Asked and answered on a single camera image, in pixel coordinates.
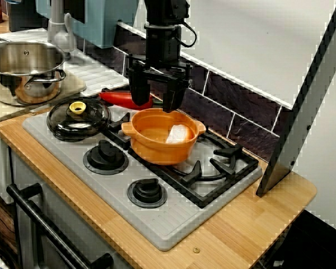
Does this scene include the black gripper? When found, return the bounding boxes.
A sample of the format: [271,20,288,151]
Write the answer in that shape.
[125,24,193,113]

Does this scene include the white cloth piece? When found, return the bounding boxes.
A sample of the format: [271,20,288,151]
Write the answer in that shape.
[165,124,193,145]

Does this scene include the orange plastic toy pot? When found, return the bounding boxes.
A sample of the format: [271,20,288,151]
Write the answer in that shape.
[120,108,207,166]

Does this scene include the red toy pepper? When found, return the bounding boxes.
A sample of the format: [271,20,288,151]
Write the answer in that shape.
[99,91,163,110]

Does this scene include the black burner grate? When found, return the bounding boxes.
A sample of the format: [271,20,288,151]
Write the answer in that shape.
[108,110,135,151]
[128,131,260,210]

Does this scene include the white ribbed drainboard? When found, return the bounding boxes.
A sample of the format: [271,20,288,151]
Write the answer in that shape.
[0,27,134,98]

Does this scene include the black stove knob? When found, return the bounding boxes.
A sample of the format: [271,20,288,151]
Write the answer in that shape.
[126,178,168,208]
[82,139,129,176]

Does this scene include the light wooden cutting board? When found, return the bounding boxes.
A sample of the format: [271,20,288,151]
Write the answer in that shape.
[0,69,87,127]

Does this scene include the glass lid with yellow knob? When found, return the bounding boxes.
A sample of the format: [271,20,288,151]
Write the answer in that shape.
[46,97,112,142]

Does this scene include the teal box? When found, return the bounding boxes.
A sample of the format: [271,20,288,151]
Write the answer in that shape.
[35,0,141,48]

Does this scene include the dark tile backsplash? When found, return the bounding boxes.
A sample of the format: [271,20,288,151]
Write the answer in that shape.
[83,22,293,163]

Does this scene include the grey toy faucet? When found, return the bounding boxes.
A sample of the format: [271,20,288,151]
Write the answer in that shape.
[46,0,78,59]

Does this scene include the grey toy stove plate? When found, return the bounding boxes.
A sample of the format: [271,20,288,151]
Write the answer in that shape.
[22,108,263,252]

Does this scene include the dark grey side panel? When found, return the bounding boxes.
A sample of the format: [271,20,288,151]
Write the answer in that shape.
[256,0,336,198]

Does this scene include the stainless steel pot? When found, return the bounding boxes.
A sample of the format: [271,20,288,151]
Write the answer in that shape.
[0,40,67,106]

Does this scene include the white toy kitchen cabinet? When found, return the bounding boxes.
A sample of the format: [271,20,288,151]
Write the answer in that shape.
[0,123,135,269]

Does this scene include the black box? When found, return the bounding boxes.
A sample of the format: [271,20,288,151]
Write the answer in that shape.
[7,0,50,32]

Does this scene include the wooden countertop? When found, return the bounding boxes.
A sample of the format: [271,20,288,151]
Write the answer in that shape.
[0,106,318,269]

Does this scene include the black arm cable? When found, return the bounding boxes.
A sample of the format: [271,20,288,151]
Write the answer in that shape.
[180,21,198,48]

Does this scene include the black oven door handle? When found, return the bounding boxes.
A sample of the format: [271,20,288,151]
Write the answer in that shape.
[6,182,115,269]

